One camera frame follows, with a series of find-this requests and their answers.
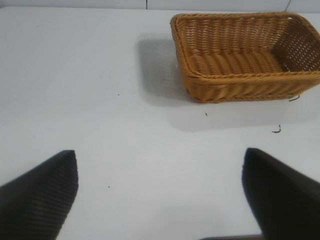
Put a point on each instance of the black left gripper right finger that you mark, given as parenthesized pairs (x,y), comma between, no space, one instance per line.
(282,197)

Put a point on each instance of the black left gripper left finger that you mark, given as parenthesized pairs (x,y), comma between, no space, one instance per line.
(37,200)

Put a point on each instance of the woven wicker basket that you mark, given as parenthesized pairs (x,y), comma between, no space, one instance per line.
(225,87)

